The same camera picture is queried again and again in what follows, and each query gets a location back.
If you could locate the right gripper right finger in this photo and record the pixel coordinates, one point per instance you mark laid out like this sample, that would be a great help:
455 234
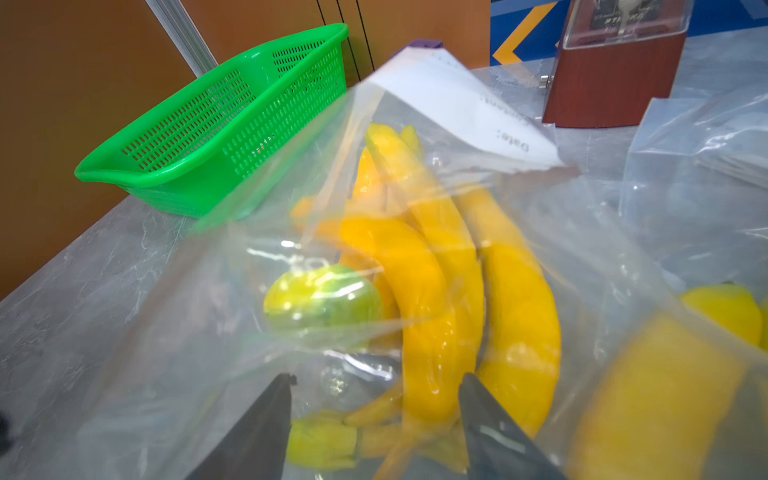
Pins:
497 447

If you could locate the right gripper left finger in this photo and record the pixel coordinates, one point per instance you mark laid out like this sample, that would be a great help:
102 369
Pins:
255 447

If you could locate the yellow banana bunch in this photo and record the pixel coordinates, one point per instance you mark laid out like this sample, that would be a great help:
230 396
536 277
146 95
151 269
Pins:
678 384
448 282

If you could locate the clear zip-top bag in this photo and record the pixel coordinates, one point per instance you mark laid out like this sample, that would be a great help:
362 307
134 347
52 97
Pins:
144 382
694 196

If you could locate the green plastic basket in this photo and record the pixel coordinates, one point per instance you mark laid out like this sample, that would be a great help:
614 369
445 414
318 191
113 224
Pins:
190 151

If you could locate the brown wooden metronome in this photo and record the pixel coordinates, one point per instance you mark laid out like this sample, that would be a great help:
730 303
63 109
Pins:
613 58

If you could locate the purple cube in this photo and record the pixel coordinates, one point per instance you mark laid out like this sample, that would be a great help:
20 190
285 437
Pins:
422 44

